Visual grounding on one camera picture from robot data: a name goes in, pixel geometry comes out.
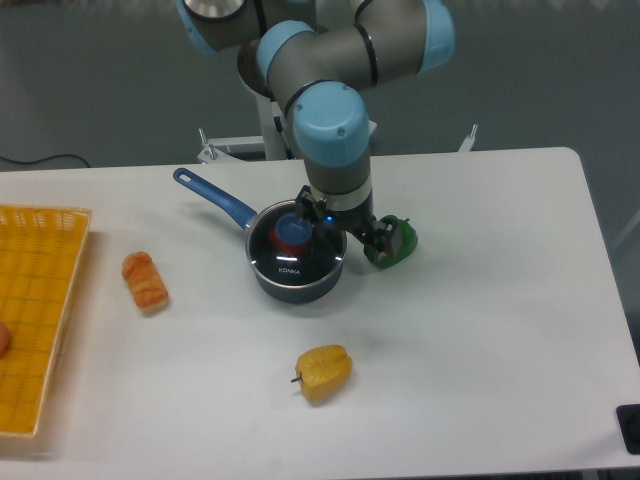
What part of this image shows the yellow toy bell pepper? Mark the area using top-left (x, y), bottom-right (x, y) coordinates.
top-left (290, 344), bottom-right (353, 403)

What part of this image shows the red toy bell pepper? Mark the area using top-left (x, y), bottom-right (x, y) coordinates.
top-left (268, 228), bottom-right (311, 257)

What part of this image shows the yellow woven basket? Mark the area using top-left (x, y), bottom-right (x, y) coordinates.
top-left (1, 204), bottom-right (92, 438)

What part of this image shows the glass lid blue knob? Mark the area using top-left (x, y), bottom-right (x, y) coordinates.
top-left (246, 200), bottom-right (347, 287)

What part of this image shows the black cable on floor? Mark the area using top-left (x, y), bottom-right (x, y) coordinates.
top-left (0, 153), bottom-right (92, 169)

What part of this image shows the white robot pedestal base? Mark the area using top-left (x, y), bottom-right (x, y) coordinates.
top-left (189, 81), bottom-right (479, 164)

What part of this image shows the orange toy bread roll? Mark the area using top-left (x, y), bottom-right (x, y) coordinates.
top-left (121, 251), bottom-right (169, 314)

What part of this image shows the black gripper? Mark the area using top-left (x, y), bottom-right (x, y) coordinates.
top-left (295, 185), bottom-right (400, 261)

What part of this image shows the black device at table edge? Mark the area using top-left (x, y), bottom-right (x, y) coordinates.
top-left (616, 404), bottom-right (640, 455)

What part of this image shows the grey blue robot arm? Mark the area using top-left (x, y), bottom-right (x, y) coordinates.
top-left (177, 1), bottom-right (455, 267)

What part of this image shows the blue saucepan with handle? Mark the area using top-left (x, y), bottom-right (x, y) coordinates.
top-left (173, 168), bottom-right (347, 304)

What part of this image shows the green toy bell pepper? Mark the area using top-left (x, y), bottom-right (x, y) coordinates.
top-left (367, 215), bottom-right (418, 269)

